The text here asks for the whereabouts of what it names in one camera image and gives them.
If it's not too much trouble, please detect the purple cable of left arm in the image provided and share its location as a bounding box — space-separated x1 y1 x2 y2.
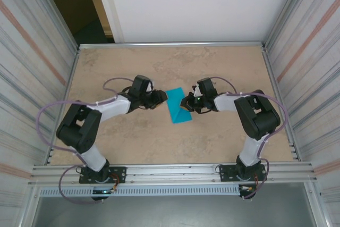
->
36 77 135 205

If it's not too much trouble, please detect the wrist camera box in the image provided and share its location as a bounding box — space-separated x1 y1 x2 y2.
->
191 77 216 99
131 74 157 97

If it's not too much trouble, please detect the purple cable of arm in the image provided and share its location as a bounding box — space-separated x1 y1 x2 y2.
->
36 77 135 205
211 77 290 200

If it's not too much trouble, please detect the aluminium table end rail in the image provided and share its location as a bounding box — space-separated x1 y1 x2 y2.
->
78 41 266 51

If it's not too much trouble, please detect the cream door frame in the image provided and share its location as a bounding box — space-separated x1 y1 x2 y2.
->
81 0 125 44

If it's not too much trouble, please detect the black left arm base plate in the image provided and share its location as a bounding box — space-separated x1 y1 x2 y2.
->
79 166 127 184

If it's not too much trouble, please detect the perforated grey cable tray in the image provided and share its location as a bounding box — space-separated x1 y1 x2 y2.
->
38 186 241 198

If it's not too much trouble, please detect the aluminium table side rail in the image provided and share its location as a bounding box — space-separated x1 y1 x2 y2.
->
44 47 81 166
261 46 302 163

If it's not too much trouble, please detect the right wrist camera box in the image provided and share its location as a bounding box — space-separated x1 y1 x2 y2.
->
191 77 216 99

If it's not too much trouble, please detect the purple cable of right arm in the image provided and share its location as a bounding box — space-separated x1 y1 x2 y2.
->
211 77 290 200

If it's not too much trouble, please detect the turquoise cloth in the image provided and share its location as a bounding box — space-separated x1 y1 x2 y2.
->
165 87 194 124

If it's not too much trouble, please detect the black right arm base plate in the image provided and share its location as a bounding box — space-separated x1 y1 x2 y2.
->
217 164 267 182

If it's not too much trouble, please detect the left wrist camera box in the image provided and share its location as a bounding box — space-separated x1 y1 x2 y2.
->
131 74 157 97

